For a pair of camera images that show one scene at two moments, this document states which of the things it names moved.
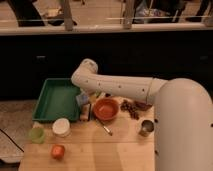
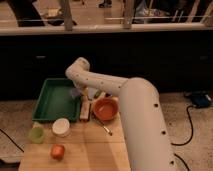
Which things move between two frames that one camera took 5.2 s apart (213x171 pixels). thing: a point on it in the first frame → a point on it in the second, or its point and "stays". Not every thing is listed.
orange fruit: [58, 151] stays
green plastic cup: [37, 135] stays
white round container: [61, 127] stays
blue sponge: [85, 98] → [75, 92]
